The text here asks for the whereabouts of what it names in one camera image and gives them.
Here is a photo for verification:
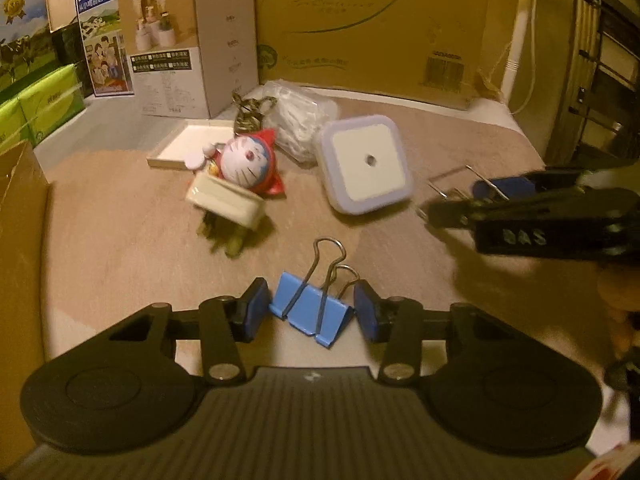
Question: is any square white night light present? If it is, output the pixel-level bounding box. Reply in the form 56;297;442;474
314;115;413;216

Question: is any cream power plug adapter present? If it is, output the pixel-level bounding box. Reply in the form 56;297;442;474
186;171;265;258

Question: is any Doraemon figurine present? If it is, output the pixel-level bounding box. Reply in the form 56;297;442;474
184;129;285;196

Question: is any right hand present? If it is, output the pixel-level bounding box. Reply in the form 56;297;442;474
597;264;639;360

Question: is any metal rack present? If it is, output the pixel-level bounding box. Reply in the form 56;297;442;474
544;0;639;166

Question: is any large brown cardboard box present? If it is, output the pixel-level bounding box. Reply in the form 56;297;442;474
255;0;488;110

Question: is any white shallow box lid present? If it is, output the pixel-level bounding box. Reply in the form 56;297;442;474
146;119;233;170

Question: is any white fan stand pole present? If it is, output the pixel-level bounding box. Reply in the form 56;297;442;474
500;0;537;104

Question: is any gold hair claw clip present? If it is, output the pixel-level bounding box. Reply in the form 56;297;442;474
232;92;278;136

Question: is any open cardboard tray box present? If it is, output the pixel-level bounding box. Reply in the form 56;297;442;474
1;141;49;470

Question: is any green tissue pack right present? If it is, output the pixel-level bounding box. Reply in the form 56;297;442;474
17;64;85;146

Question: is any green tissue pack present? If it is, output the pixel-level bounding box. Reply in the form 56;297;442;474
17;64;85;146
0;99;36;152

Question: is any white humidifier product box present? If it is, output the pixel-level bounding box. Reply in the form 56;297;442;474
118;0;259;119

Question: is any green tissue pack left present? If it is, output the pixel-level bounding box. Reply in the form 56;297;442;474
0;99;36;152

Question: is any cow picture milk box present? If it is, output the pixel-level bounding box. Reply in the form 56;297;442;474
0;0;58;93

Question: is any blue milk carton box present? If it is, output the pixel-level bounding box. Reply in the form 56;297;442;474
74;0;134;96

